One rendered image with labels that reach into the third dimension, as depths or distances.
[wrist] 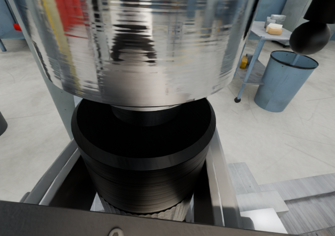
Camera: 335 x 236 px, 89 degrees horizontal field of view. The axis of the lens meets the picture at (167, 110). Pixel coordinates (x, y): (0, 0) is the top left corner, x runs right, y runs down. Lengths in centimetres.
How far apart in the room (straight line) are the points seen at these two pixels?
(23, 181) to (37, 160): 18
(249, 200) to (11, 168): 178
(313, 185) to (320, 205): 5
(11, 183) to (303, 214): 174
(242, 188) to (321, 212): 21
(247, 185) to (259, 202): 6
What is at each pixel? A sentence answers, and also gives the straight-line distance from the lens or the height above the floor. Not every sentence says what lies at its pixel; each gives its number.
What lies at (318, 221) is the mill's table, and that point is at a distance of 54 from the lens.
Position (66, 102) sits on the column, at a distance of 54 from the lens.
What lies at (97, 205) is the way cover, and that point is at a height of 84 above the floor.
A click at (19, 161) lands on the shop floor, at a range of 191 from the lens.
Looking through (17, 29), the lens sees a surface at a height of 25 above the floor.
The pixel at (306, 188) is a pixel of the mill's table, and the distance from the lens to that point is 58.
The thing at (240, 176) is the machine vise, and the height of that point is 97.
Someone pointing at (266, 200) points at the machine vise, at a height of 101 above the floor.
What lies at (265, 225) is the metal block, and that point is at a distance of 31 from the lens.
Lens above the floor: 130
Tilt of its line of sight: 39 degrees down
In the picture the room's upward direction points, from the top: 5 degrees clockwise
